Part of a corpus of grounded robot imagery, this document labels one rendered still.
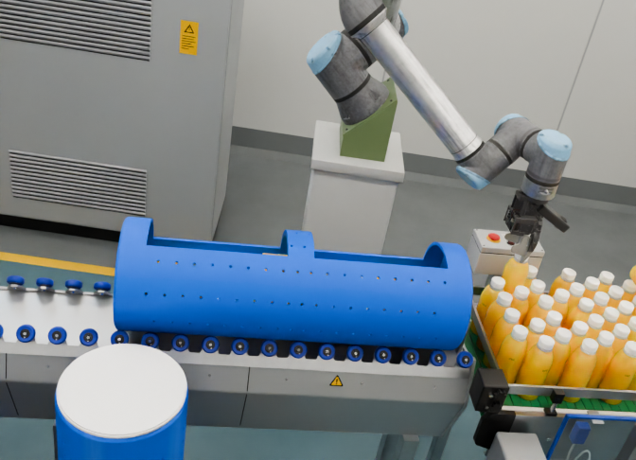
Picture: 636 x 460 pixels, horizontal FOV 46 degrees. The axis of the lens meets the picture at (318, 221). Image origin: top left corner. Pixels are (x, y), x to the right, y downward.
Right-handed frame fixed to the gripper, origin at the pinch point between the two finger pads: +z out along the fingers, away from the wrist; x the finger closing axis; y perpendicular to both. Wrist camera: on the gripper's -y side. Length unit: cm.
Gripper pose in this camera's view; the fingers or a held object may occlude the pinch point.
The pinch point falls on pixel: (521, 254)
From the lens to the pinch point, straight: 218.8
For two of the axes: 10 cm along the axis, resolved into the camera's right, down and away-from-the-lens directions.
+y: -9.9, -0.8, -1.5
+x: 0.8, 5.5, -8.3
